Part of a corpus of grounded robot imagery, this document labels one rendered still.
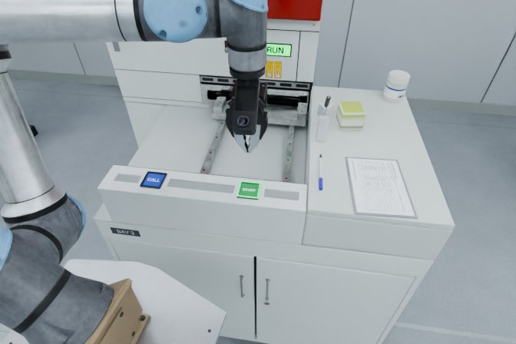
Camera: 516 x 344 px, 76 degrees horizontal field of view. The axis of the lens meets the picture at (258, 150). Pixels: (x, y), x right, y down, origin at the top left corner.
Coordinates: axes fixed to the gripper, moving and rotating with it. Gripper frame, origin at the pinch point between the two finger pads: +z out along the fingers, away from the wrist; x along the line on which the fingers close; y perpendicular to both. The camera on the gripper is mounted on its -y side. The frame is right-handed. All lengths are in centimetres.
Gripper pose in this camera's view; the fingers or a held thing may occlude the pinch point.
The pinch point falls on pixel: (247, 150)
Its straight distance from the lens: 76.2
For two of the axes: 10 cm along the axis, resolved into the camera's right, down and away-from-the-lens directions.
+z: 0.0, 7.6, 6.5
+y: 1.4, -6.4, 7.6
